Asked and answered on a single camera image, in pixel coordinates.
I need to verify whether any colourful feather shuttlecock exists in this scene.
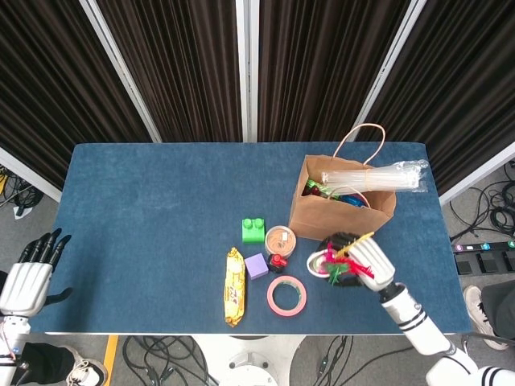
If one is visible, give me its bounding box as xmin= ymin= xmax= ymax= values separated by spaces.
xmin=317 ymin=232 xmax=376 ymax=286

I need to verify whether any purple cube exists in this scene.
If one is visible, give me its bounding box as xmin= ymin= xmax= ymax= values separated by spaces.
xmin=244 ymin=253 xmax=270 ymax=281

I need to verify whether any small red black toy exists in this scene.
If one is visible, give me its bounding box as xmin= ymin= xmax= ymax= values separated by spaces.
xmin=267 ymin=253 xmax=290 ymax=274

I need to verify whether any brown paper bag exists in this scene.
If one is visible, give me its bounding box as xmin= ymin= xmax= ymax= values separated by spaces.
xmin=288 ymin=123 xmax=398 ymax=242

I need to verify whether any green toy building block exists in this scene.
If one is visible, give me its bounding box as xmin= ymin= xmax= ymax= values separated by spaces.
xmin=241 ymin=217 xmax=267 ymax=245

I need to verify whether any black trouser leg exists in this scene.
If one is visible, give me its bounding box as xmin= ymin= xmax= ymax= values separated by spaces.
xmin=18 ymin=341 xmax=77 ymax=385
xmin=480 ymin=280 xmax=515 ymax=339

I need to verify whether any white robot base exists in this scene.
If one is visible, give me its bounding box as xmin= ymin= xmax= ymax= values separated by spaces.
xmin=188 ymin=335 xmax=307 ymax=386

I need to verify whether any black cable bundle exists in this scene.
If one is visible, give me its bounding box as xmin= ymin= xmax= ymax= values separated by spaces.
xmin=289 ymin=335 xmax=407 ymax=386
xmin=448 ymin=159 xmax=515 ymax=239
xmin=0 ymin=162 xmax=45 ymax=220
xmin=122 ymin=335 xmax=220 ymax=386

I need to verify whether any red tape roll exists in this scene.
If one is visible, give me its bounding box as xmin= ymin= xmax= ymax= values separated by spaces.
xmin=267 ymin=275 xmax=307 ymax=319

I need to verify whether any blue snack bag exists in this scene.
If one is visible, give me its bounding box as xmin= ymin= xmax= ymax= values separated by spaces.
xmin=337 ymin=194 xmax=368 ymax=208

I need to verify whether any white sneaker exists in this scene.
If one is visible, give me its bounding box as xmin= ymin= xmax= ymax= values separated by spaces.
xmin=462 ymin=285 xmax=510 ymax=351
xmin=64 ymin=349 xmax=109 ymax=386

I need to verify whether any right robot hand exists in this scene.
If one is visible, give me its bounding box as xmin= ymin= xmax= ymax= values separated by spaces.
xmin=317 ymin=232 xmax=396 ymax=293

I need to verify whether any blue tablecloth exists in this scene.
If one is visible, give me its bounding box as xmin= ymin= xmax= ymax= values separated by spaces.
xmin=27 ymin=142 xmax=474 ymax=335

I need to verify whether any clear pack of straws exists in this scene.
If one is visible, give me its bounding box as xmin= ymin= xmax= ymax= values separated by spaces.
xmin=320 ymin=158 xmax=430 ymax=194

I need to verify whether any white partition frame post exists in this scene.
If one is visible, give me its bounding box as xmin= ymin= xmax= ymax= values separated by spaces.
xmin=439 ymin=142 xmax=515 ymax=206
xmin=235 ymin=0 xmax=259 ymax=142
xmin=79 ymin=0 xmax=163 ymax=144
xmin=0 ymin=146 xmax=62 ymax=202
xmin=348 ymin=0 xmax=427 ymax=142

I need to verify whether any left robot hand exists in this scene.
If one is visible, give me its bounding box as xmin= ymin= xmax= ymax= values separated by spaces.
xmin=0 ymin=228 xmax=75 ymax=317

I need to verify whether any black foot pedal unit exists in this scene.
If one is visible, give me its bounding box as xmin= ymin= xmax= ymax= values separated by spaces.
xmin=456 ymin=251 xmax=515 ymax=277

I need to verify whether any white paper cup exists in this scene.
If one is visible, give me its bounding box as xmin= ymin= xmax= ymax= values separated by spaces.
xmin=306 ymin=248 xmax=337 ymax=279

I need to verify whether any gold foil cookie package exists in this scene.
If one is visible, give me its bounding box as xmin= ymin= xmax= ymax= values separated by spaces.
xmin=224 ymin=246 xmax=247 ymax=329

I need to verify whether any dark pleated curtain panel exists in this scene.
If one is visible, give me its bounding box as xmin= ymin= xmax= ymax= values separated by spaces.
xmin=257 ymin=0 xmax=411 ymax=142
xmin=364 ymin=0 xmax=515 ymax=194
xmin=97 ymin=0 xmax=243 ymax=142
xmin=0 ymin=0 xmax=152 ymax=190

